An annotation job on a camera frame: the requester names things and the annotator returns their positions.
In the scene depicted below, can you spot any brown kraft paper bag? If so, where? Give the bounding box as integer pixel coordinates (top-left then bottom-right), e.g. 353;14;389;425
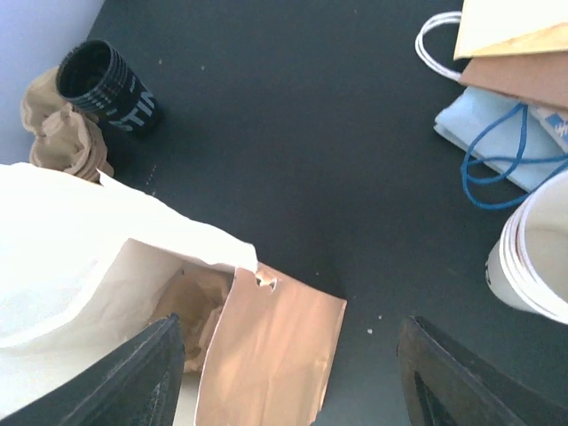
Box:
459;51;568;110

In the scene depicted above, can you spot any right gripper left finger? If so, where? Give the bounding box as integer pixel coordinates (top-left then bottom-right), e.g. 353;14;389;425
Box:
1;314;185;425

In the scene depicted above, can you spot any white paper cup stack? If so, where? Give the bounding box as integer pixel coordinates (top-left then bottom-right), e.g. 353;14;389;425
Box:
485;172;567;324

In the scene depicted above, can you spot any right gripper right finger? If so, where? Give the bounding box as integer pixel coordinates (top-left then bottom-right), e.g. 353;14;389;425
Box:
397;317;567;425

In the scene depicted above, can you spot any orange paper bag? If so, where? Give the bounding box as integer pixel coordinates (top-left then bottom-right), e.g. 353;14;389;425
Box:
1;163;346;425
414;1;567;82

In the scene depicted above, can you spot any black printed paper cup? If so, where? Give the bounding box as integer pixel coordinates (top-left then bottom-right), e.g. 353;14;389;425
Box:
55;40;161;136

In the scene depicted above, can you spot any brown pulp cup carrier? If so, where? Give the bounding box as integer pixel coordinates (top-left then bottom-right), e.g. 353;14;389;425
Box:
20;67;114;183

